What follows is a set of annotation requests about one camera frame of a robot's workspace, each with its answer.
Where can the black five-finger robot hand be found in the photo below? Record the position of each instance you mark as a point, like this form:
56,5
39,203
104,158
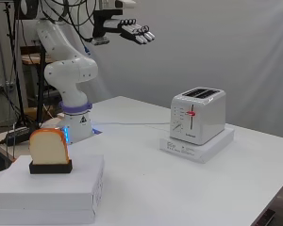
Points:
129,29

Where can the white steel toaster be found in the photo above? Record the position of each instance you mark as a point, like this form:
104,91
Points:
207,119

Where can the bread slice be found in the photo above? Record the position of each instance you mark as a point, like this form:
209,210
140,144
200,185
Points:
48,147

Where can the white seven-joint robot arm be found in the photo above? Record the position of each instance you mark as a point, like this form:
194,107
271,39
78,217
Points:
69,72

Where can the white hanging sheet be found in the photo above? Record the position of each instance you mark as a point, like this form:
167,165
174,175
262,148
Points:
210,47

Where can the wooden desk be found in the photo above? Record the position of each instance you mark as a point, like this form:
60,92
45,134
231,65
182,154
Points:
31,59

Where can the black tripod stand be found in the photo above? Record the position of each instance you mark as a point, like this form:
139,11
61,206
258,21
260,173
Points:
20,94

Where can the white flat box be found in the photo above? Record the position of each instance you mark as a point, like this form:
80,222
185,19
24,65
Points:
195,152
37,217
53,188

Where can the black power strip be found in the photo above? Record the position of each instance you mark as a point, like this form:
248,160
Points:
19,135

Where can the dark flat floor object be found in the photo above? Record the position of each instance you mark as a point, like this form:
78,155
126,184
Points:
264,218

